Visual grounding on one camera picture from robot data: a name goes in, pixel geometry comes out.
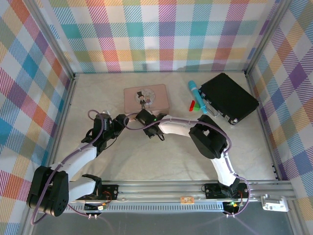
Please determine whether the pink tin box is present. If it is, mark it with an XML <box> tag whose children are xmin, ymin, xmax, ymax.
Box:
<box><xmin>123</xmin><ymin>84</ymin><xmax>170</xmax><ymax>115</ymax></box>

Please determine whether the teal toy microphone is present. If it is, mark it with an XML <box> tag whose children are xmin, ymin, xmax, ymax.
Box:
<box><xmin>187</xmin><ymin>81</ymin><xmax>208</xmax><ymax>115</ymax></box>

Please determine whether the black hard case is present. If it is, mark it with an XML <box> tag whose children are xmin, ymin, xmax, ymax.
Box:
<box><xmin>199</xmin><ymin>72</ymin><xmax>260</xmax><ymax>126</ymax></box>

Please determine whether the checkered colourful backdrop cloth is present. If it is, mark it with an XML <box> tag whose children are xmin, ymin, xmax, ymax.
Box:
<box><xmin>0</xmin><ymin>0</ymin><xmax>71</xmax><ymax>225</ymax></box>
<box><xmin>39</xmin><ymin>0</ymin><xmax>282</xmax><ymax>73</ymax></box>
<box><xmin>249</xmin><ymin>0</ymin><xmax>313</xmax><ymax>235</ymax></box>

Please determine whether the white plastic device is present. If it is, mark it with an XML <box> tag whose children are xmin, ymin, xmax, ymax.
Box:
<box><xmin>261</xmin><ymin>194</ymin><xmax>290</xmax><ymax>212</ymax></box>

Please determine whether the aluminium frame floor rail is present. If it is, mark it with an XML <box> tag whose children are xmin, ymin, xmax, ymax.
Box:
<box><xmin>244</xmin><ymin>72</ymin><xmax>284</xmax><ymax>181</ymax></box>
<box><xmin>21</xmin><ymin>74</ymin><xmax>79</xmax><ymax>235</ymax></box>

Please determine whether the wide aluminium base rail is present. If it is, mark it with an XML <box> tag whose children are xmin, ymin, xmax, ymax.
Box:
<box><xmin>69</xmin><ymin>180</ymin><xmax>295</xmax><ymax>214</ymax></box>

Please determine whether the aluminium frame post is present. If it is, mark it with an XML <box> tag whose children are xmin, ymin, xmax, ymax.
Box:
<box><xmin>29</xmin><ymin>0</ymin><xmax>77</xmax><ymax>78</ymax></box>
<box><xmin>243</xmin><ymin>0</ymin><xmax>294</xmax><ymax>74</ymax></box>

